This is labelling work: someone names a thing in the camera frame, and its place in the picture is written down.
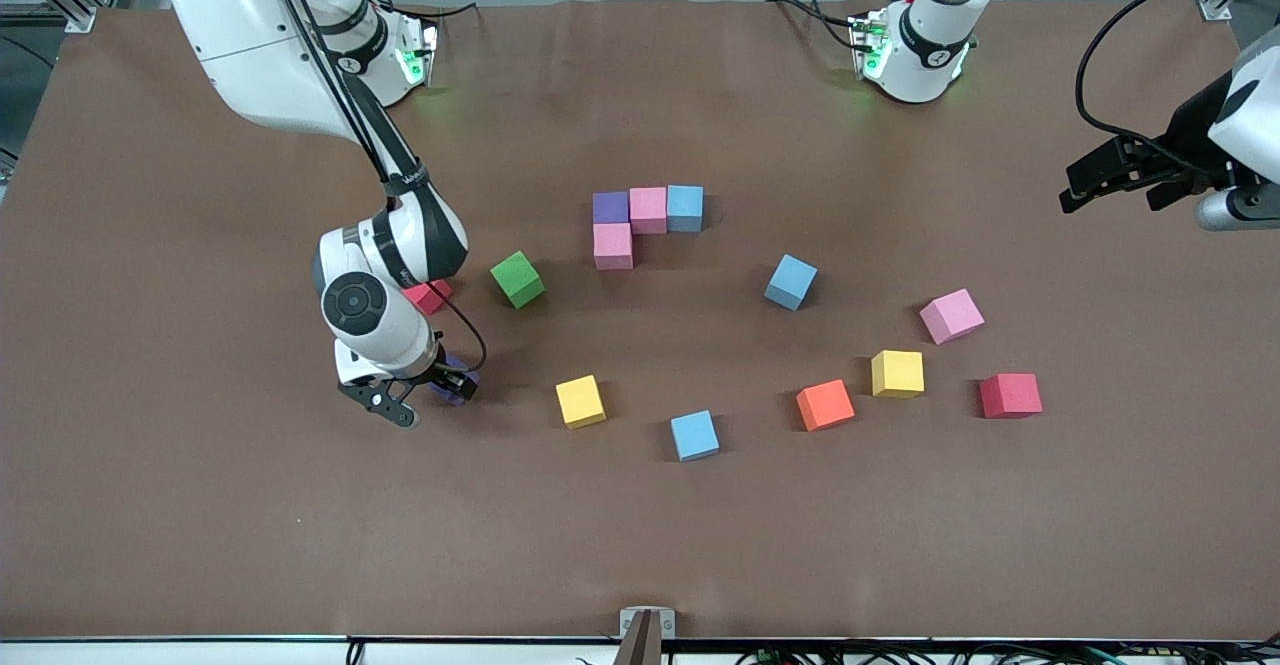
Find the green foam cube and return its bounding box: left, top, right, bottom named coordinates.
left=489, top=250, right=547, bottom=310

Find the yellow foam cube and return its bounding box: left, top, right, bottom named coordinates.
left=870, top=349, right=926, bottom=400
left=555, top=375, right=608, bottom=431

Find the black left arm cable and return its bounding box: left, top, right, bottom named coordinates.
left=1075, top=0, right=1280, bottom=143

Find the black base cable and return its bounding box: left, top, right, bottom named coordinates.
left=765, top=0, right=863, bottom=54

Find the brown table mat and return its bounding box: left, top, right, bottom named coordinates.
left=0, top=0, right=1280, bottom=641

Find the blue foam cube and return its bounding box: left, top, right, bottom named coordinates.
left=763, top=253, right=819, bottom=312
left=666, top=184, right=705, bottom=234
left=670, top=409, right=721, bottom=463

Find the red foam cube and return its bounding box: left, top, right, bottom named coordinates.
left=403, top=279, right=454, bottom=317
left=979, top=372, right=1044, bottom=420

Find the pink foam cube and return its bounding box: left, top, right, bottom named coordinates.
left=593, top=222, right=635, bottom=272
left=919, top=288, right=987, bottom=346
left=629, top=186, right=669, bottom=236

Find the silver metal mount bracket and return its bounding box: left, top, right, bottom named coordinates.
left=619, top=607, right=677, bottom=640

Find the white table edge rail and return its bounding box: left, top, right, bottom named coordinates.
left=0, top=635, right=1280, bottom=665

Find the orange foam cube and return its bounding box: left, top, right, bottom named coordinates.
left=796, top=378, right=857, bottom=433

